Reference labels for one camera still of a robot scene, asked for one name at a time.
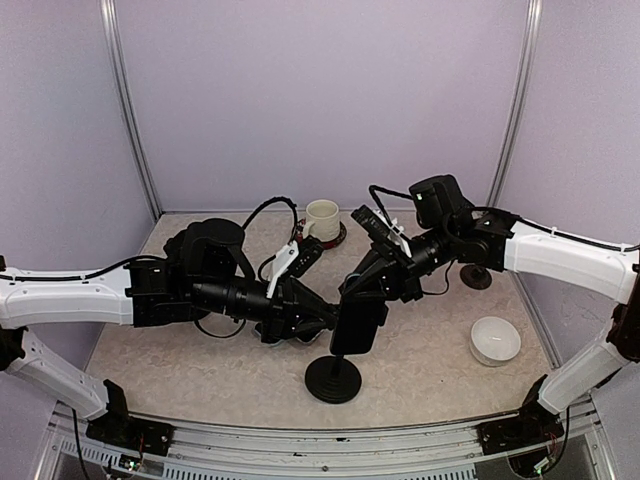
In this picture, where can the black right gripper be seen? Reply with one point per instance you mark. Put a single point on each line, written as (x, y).
(381, 262)

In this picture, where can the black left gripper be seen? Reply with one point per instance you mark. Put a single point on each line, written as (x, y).
(287, 303)

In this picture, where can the tall black clamp phone stand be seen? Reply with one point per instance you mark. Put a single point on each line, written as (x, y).
(333, 379)

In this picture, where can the black plate phone stand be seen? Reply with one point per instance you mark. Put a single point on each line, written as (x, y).
(475, 277)

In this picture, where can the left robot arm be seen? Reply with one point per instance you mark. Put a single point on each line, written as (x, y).
(130, 293)

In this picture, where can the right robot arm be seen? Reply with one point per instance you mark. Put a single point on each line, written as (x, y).
(559, 263)

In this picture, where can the light blue bottom phone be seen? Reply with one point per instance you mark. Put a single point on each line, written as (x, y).
(272, 342)

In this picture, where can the red round coaster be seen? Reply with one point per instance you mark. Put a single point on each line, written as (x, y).
(328, 245)

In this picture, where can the white ceramic mug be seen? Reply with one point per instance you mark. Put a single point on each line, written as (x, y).
(322, 220)

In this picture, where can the white bowl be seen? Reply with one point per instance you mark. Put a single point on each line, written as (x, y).
(494, 341)

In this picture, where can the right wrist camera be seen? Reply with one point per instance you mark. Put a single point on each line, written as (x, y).
(380, 230)

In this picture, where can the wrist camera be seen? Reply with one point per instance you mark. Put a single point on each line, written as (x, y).
(380, 230)
(294, 259)

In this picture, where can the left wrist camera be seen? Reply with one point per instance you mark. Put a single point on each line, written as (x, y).
(294, 259)

